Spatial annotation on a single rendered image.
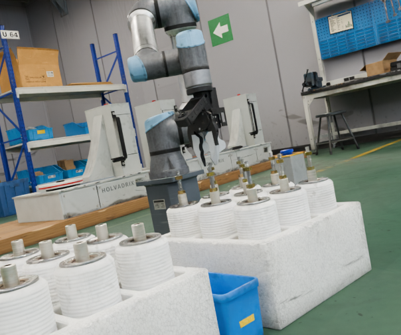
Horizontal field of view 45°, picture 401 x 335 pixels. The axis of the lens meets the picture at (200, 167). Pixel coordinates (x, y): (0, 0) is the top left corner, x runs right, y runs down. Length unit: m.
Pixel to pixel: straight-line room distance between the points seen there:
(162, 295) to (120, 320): 0.09
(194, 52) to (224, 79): 6.24
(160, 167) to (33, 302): 1.08
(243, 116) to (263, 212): 4.04
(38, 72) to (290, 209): 5.65
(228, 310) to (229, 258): 0.17
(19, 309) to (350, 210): 0.82
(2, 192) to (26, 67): 1.72
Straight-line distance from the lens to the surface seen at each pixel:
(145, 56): 1.42
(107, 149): 3.67
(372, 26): 6.41
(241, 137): 5.00
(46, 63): 6.68
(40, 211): 3.39
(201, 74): 1.30
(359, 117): 6.58
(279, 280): 1.02
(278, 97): 7.05
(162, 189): 1.72
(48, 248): 0.90
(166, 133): 1.74
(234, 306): 0.94
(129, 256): 0.84
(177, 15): 1.74
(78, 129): 6.87
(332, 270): 1.18
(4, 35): 6.38
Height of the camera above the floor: 0.40
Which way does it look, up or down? 3 degrees down
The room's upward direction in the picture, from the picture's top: 11 degrees counter-clockwise
